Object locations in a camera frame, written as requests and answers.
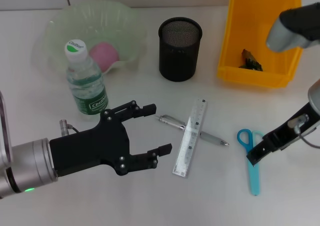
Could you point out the yellow plastic bin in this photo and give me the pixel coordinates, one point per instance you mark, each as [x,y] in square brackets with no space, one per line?
[252,23]

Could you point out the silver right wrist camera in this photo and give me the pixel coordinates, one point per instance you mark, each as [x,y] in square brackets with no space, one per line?
[292,28]

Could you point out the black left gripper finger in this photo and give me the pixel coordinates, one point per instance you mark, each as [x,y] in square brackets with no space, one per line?
[145,161]
[147,110]

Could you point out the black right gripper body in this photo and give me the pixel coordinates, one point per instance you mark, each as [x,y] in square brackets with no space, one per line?
[295,127]

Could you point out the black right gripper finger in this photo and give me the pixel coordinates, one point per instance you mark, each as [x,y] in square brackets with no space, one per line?
[257,153]

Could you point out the clear plastic ruler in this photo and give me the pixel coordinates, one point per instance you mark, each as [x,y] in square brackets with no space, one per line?
[191,136]

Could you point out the blue teal scissors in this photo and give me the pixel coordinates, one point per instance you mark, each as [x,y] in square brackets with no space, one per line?
[255,178]

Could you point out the clear green-label water bottle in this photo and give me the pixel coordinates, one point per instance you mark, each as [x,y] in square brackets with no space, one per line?
[87,86]

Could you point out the pink peach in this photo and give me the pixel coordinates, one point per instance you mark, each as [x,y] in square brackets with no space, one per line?
[107,56]

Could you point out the silver grey ballpoint pen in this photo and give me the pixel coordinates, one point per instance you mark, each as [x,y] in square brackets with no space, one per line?
[170,121]

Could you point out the pale green glass fruit plate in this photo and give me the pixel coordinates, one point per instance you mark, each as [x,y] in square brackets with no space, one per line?
[112,23]

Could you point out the black mesh pen holder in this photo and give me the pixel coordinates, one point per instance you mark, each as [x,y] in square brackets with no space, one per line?
[178,51]

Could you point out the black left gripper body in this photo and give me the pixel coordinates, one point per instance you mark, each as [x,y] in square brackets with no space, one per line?
[95,146]

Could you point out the green plastic wrapper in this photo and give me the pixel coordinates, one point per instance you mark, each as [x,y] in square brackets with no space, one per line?
[250,62]

